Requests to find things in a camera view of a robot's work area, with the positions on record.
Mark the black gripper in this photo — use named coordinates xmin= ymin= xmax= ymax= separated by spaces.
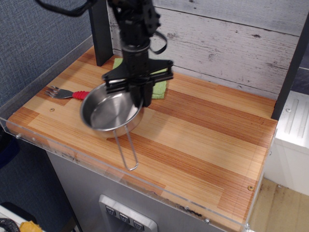
xmin=102 ymin=48 xmax=173 ymax=108

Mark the stainless steel pot with handle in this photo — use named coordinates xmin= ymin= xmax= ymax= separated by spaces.
xmin=80 ymin=84 xmax=144 ymax=171

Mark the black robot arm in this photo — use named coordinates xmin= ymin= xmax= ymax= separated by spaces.
xmin=102 ymin=0 xmax=173 ymax=107

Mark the green folded cloth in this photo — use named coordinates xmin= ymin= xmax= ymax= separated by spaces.
xmin=113 ymin=58 xmax=167 ymax=99

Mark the silver dispenser button panel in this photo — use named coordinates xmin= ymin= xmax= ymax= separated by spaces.
xmin=98 ymin=194 xmax=158 ymax=232

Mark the clear acrylic table guard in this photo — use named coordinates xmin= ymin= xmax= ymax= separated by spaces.
xmin=0 ymin=38 xmax=277 ymax=232

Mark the white cabinet with metal top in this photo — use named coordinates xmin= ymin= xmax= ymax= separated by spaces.
xmin=264 ymin=91 xmax=309 ymax=195

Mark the yellow object at corner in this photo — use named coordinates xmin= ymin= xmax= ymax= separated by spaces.
xmin=19 ymin=221 xmax=43 ymax=232

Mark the dark grey vertical post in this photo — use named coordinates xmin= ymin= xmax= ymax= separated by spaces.
xmin=89 ymin=0 xmax=113 ymax=66

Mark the fork with red handle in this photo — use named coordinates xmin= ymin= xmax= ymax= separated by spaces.
xmin=45 ymin=86 xmax=89 ymax=100

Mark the black cable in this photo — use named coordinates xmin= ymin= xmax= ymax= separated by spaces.
xmin=35 ymin=0 xmax=97 ymax=17

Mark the dark right frame post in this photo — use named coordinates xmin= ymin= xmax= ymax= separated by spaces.
xmin=271 ymin=15 xmax=309 ymax=120

